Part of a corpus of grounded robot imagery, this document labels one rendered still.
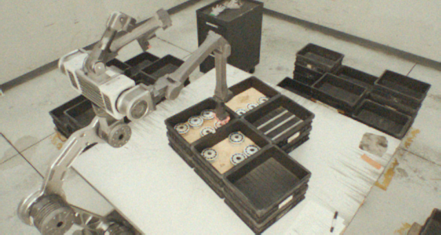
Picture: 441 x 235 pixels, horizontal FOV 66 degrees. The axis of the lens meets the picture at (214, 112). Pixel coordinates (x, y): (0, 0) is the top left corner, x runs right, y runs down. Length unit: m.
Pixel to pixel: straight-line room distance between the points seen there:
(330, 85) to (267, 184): 1.62
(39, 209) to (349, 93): 2.61
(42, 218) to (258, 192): 1.11
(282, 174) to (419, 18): 3.28
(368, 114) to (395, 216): 0.88
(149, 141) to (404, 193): 2.14
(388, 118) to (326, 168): 1.18
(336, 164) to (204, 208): 0.90
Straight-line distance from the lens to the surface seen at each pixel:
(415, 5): 4.84
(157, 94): 1.55
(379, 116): 3.34
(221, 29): 3.55
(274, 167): 2.07
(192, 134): 2.25
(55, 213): 1.89
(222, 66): 1.89
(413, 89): 3.60
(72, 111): 3.12
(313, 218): 2.06
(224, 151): 2.13
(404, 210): 3.20
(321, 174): 2.26
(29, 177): 3.53
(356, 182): 2.29
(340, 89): 3.34
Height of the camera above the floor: 2.39
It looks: 41 degrees down
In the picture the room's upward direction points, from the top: 2 degrees counter-clockwise
